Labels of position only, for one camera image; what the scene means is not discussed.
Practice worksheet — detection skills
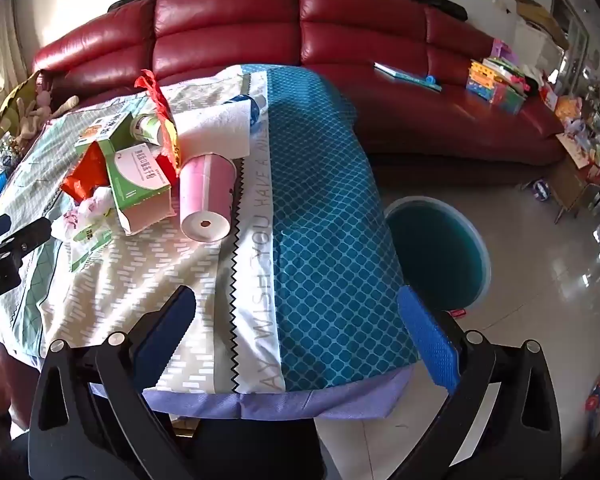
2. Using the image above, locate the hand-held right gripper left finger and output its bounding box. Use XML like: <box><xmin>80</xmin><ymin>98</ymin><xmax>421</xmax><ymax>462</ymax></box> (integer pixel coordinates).
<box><xmin>27</xmin><ymin>285</ymin><xmax>206</xmax><ymax>480</ymax></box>

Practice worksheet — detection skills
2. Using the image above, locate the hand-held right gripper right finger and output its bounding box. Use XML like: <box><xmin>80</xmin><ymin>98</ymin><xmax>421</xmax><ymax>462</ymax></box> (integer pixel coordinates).
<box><xmin>380</xmin><ymin>285</ymin><xmax>563</xmax><ymax>480</ymax></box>

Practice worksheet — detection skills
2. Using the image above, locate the green white packet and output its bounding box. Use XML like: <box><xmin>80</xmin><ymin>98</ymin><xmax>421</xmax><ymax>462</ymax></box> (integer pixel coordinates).
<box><xmin>70</xmin><ymin>222</ymin><xmax>115</xmax><ymax>273</ymax></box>

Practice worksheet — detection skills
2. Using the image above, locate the pink white plastic wrapper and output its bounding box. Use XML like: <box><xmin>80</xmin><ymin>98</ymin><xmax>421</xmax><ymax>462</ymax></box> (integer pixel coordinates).
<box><xmin>52</xmin><ymin>185</ymin><xmax>118</xmax><ymax>241</ymax></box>

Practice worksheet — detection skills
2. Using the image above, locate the orange red wrapper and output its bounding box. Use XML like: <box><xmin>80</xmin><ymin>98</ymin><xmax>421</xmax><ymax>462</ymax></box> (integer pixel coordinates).
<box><xmin>61</xmin><ymin>142</ymin><xmax>112</xmax><ymax>201</ymax></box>

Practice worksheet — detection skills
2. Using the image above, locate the teal plastic bin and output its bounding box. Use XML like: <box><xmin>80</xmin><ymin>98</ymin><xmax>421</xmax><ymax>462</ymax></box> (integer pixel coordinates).
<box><xmin>382</xmin><ymin>196</ymin><xmax>492</xmax><ymax>311</ymax></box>

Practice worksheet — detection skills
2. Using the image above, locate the white green carton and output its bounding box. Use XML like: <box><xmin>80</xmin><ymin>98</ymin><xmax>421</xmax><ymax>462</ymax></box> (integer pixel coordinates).
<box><xmin>105</xmin><ymin>147</ymin><xmax>177</xmax><ymax>236</ymax></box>

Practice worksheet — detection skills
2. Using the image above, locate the green carton with orange print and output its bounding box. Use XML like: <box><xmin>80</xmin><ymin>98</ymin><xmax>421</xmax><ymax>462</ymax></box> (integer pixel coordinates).
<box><xmin>74</xmin><ymin>112</ymin><xmax>133</xmax><ymax>163</ymax></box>

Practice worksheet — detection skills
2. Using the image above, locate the pink paper cup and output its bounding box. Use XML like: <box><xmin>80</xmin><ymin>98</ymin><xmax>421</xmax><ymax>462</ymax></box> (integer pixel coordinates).
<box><xmin>179</xmin><ymin>154</ymin><xmax>238</xmax><ymax>242</ymax></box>

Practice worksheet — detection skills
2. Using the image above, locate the small green white cup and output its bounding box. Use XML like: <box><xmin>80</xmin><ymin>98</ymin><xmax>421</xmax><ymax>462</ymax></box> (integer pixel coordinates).
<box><xmin>130</xmin><ymin>114</ymin><xmax>163</xmax><ymax>147</ymax></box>

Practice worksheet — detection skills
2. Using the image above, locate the red yellow snack wrapper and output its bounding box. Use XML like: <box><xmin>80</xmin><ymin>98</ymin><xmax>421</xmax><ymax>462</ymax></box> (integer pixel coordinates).
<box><xmin>134</xmin><ymin>70</ymin><xmax>183</xmax><ymax>171</ymax></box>

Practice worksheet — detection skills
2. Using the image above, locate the white paper towel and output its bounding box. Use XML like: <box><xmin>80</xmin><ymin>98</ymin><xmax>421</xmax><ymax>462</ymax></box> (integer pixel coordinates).
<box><xmin>172</xmin><ymin>95</ymin><xmax>253</xmax><ymax>161</ymax></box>

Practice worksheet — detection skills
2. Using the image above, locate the green yellow plush cushion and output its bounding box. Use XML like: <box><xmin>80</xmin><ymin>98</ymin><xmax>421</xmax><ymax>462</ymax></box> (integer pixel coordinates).
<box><xmin>0</xmin><ymin>70</ymin><xmax>42</xmax><ymax>155</ymax></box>

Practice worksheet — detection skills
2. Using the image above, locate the beige plush toy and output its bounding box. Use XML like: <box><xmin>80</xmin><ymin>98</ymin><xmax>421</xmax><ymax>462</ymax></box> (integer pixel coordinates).
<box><xmin>17</xmin><ymin>82</ymin><xmax>81</xmax><ymax>141</ymax></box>

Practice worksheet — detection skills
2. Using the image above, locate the patchwork printed cloth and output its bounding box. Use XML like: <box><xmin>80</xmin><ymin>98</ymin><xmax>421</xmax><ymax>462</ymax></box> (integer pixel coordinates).
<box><xmin>0</xmin><ymin>62</ymin><xmax>421</xmax><ymax>420</ymax></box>

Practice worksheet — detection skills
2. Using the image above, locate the low wooden table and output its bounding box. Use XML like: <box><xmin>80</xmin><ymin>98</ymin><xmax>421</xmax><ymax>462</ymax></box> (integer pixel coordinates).
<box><xmin>547</xmin><ymin>132</ymin><xmax>600</xmax><ymax>224</ymax></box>

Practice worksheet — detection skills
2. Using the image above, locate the stack of colourful toy boxes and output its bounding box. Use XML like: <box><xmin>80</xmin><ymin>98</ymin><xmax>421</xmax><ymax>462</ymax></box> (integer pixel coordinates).
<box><xmin>466</xmin><ymin>40</ymin><xmax>530</xmax><ymax>115</ymax></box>

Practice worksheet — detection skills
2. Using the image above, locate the thin teal book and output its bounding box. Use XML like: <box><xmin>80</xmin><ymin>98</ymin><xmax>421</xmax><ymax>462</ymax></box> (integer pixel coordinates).
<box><xmin>373</xmin><ymin>62</ymin><xmax>443</xmax><ymax>93</ymax></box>

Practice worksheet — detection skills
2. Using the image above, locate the cluttered toy pile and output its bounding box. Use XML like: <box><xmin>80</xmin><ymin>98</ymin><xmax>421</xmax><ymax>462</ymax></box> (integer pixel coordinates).
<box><xmin>540</xmin><ymin>50</ymin><xmax>600</xmax><ymax>171</ymax></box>

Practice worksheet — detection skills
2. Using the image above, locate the red leather sofa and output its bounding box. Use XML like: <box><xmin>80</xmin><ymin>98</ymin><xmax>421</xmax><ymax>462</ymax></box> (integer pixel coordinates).
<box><xmin>30</xmin><ymin>0</ymin><xmax>568</xmax><ymax>186</ymax></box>

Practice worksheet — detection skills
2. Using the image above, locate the brown cardboard box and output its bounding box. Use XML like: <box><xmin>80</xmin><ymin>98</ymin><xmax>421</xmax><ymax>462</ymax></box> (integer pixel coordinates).
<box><xmin>511</xmin><ymin>0</ymin><xmax>571</xmax><ymax>51</ymax></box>

